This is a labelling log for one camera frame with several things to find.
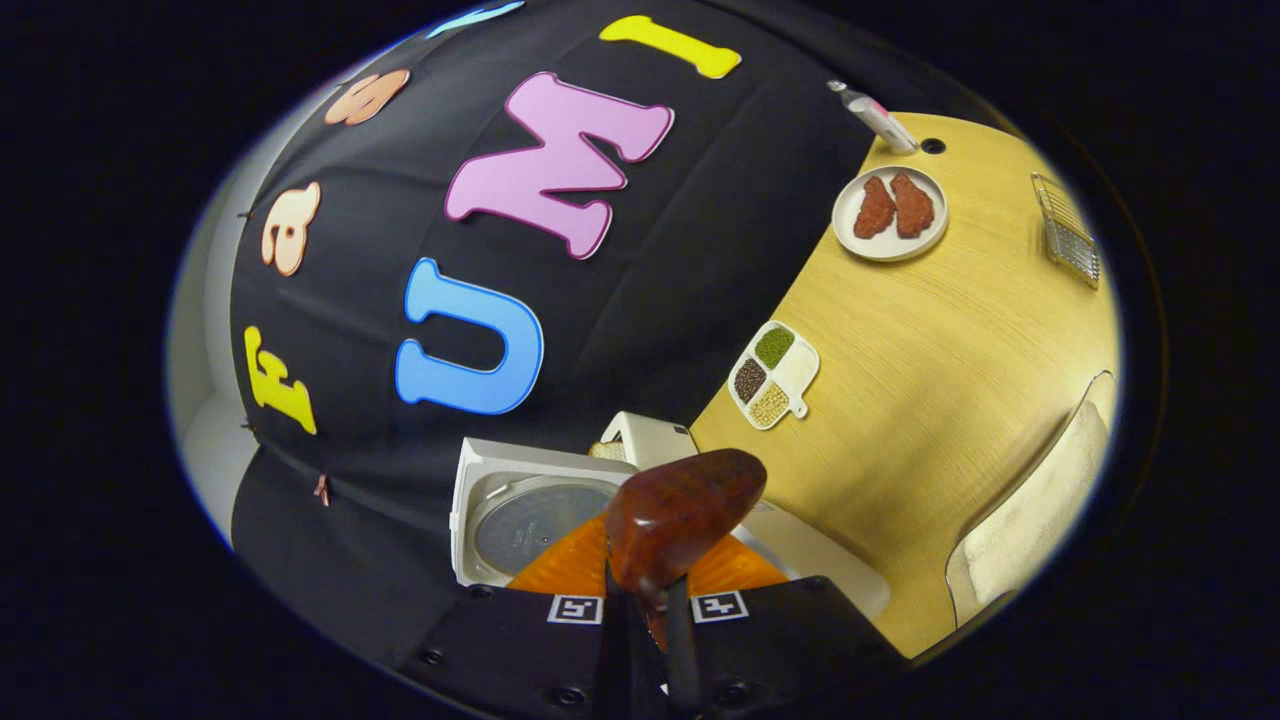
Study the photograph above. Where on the white rice cooker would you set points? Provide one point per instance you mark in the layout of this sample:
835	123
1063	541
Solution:
530	520

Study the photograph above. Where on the white toaster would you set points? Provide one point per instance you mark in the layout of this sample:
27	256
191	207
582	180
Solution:
650	440

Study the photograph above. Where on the copper cloth clip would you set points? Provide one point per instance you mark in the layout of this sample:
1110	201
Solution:
322	490

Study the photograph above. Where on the white divided grain dish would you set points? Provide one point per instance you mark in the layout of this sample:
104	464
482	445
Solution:
795	375

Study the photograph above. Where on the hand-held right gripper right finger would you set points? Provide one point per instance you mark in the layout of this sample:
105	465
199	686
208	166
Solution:
683	665

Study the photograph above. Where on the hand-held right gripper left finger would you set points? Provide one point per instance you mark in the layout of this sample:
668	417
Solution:
615	660

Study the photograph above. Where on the round white plate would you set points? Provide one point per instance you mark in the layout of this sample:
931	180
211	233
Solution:
890	250

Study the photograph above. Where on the black backdrop cloth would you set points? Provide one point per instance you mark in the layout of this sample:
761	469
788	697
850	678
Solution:
650	300

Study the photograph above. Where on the red meat piece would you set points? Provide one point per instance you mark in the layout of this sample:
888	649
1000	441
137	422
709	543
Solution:
874	210
913	205

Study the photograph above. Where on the toasted bread slice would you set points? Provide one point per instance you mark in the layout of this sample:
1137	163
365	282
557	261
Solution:
606	451

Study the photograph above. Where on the brown wooden spoon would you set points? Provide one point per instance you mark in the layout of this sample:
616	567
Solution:
680	510

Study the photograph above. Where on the clear bottle with pink label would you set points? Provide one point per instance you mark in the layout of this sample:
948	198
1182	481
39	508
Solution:
880	122

